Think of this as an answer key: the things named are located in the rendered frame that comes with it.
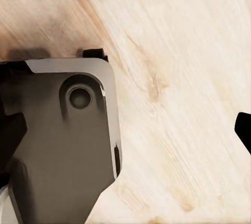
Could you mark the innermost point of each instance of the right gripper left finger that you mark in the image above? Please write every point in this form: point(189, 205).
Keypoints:
point(12, 130)

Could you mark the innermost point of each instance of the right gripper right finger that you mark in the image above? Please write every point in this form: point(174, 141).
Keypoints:
point(243, 129)

